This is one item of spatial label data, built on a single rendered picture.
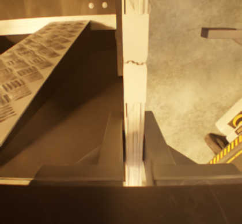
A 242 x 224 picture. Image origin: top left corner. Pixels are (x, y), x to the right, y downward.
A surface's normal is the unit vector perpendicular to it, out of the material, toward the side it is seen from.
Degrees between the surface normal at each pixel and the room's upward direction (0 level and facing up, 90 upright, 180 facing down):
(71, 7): 0
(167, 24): 0
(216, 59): 0
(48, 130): 90
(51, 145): 90
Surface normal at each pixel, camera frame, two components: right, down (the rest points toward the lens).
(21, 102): -0.03, -0.80
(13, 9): -0.02, 0.45
